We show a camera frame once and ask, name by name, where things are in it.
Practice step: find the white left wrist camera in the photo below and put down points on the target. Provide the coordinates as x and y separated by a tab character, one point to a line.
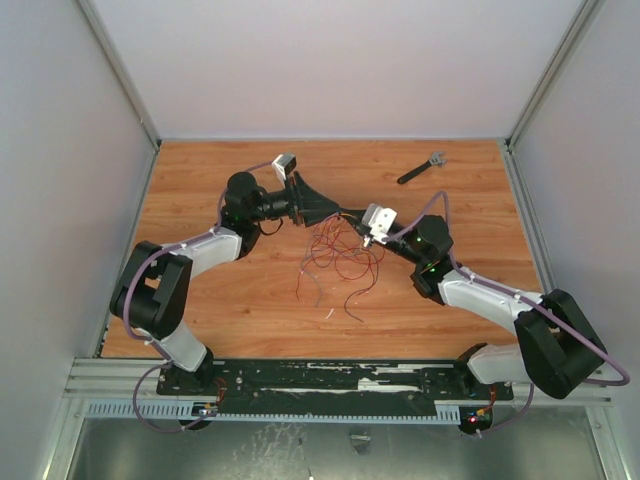
283	165

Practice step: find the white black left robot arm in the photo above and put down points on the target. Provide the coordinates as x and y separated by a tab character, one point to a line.
150	295

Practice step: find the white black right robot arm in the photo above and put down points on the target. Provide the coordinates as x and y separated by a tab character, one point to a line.
556	348

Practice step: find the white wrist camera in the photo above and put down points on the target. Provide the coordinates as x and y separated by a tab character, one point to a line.
378	221
283	165

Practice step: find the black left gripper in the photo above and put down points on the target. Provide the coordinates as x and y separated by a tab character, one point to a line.
306	205

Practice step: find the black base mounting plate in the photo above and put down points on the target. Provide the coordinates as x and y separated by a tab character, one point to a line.
324	388

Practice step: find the adjustable wrench black handle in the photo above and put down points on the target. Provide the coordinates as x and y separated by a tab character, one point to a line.
436	159

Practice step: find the black zip tie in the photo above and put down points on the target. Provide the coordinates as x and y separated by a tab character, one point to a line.
353	214

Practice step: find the aluminium frame rail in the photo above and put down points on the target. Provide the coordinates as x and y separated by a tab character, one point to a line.
106	378

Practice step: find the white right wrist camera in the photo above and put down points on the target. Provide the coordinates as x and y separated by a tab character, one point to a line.
378	221

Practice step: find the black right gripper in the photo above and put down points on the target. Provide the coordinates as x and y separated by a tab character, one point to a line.
364	228

